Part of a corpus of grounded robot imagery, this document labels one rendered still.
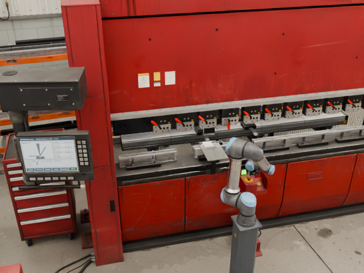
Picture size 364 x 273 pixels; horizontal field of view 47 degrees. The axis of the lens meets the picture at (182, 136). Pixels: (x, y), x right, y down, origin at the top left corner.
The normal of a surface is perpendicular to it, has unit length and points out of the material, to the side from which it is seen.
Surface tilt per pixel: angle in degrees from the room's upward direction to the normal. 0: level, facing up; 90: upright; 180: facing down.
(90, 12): 90
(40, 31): 90
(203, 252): 0
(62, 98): 90
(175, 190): 90
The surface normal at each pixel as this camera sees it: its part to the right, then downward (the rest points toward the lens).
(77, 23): 0.23, 0.47
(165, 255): 0.00, -0.88
